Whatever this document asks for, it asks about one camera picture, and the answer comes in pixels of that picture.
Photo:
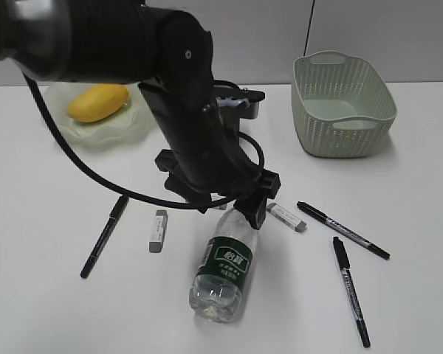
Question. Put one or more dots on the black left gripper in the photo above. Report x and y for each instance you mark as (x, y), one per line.
(203, 158)

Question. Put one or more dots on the black marker pen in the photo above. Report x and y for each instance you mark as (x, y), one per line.
(343, 230)
(108, 229)
(344, 267)

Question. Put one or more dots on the clear water bottle green label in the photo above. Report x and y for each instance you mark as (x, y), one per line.
(217, 289)

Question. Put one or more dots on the yellow mango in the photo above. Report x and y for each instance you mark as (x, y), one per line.
(98, 102)

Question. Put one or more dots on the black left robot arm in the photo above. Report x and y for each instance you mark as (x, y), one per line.
(168, 55)

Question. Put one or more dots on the grey white eraser right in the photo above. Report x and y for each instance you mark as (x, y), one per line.
(286, 217)

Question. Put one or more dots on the grey white eraser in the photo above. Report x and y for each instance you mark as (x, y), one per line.
(158, 231)
(286, 217)
(215, 198)

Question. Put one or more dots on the grey white eraser middle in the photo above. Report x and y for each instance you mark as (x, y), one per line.
(215, 198)

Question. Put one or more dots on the black mesh pen holder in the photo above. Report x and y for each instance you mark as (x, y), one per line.
(229, 97)

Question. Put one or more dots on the grey white eraser left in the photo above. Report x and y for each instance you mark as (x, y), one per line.
(158, 231)

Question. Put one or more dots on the light green plastic basket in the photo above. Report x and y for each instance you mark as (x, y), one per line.
(341, 107)

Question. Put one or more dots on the translucent green wavy plate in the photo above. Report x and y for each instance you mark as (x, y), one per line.
(130, 124)

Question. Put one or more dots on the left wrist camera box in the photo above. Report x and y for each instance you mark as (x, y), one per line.
(244, 102)

